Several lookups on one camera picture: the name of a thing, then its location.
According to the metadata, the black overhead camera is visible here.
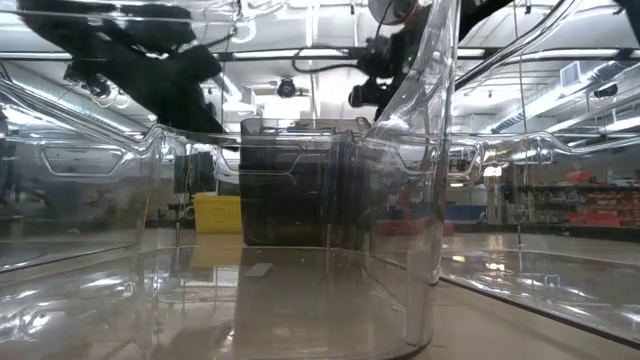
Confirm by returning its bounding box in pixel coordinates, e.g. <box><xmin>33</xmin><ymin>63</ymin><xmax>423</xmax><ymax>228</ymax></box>
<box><xmin>276</xmin><ymin>76</ymin><xmax>298</xmax><ymax>100</ymax></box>

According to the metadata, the shelf rack with red items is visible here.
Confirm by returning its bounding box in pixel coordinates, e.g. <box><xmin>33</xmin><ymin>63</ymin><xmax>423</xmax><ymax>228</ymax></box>
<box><xmin>517</xmin><ymin>168</ymin><xmax>640</xmax><ymax>242</ymax></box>

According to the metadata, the clear plastic basket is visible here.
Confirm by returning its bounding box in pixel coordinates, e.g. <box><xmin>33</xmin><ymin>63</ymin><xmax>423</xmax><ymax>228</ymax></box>
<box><xmin>438</xmin><ymin>0</ymin><xmax>640</xmax><ymax>351</ymax></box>
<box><xmin>0</xmin><ymin>0</ymin><xmax>462</xmax><ymax>360</ymax></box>
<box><xmin>0</xmin><ymin>62</ymin><xmax>165</xmax><ymax>275</ymax></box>

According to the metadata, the blue box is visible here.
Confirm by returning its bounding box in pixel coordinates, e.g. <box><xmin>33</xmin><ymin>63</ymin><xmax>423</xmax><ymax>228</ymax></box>
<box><xmin>443</xmin><ymin>201</ymin><xmax>489</xmax><ymax>224</ymax></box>

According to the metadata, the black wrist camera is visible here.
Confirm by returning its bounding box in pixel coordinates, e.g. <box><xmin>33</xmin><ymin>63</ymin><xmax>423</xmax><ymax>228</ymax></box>
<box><xmin>347</xmin><ymin>81</ymin><xmax>384</xmax><ymax>110</ymax></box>

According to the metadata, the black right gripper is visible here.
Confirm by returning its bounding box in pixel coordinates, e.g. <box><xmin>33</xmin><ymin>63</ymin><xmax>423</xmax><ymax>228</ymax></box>
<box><xmin>356</xmin><ymin>29</ymin><xmax>424</xmax><ymax>84</ymax></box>

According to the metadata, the black monitor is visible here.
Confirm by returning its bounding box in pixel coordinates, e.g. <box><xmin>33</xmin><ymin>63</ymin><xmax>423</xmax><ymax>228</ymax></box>
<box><xmin>172</xmin><ymin>151</ymin><xmax>218</xmax><ymax>196</ymax></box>

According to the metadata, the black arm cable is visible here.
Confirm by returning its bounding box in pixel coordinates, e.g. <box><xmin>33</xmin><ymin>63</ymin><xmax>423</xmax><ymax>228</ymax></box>
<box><xmin>291</xmin><ymin>46</ymin><xmax>362</xmax><ymax>75</ymax></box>

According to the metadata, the black ceiling-mounted device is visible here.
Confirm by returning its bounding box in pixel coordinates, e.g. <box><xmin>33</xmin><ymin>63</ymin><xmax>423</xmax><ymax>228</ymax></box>
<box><xmin>62</xmin><ymin>61</ymin><xmax>112</xmax><ymax>97</ymax></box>

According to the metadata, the black ceiling fixture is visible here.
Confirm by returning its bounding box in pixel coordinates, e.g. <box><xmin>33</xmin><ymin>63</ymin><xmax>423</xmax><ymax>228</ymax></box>
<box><xmin>593</xmin><ymin>82</ymin><xmax>620</xmax><ymax>100</ymax></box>

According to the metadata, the smoked dark plastic basket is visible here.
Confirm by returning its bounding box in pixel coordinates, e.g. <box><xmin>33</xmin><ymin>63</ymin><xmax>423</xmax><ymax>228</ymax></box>
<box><xmin>238</xmin><ymin>117</ymin><xmax>374</xmax><ymax>250</ymax></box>

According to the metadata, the black overhead frame bar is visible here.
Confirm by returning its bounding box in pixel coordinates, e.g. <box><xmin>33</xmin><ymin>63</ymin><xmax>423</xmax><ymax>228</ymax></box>
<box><xmin>0</xmin><ymin>46</ymin><xmax>640</xmax><ymax>62</ymax></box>

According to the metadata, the yellow plastic basket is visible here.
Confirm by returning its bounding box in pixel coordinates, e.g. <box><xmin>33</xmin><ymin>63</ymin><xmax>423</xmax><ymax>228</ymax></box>
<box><xmin>193</xmin><ymin>193</ymin><xmax>243</xmax><ymax>235</ymax></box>

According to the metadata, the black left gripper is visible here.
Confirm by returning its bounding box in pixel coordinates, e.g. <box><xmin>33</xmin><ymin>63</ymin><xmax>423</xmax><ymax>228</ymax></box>
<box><xmin>97</xmin><ymin>43</ymin><xmax>227</xmax><ymax>136</ymax></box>

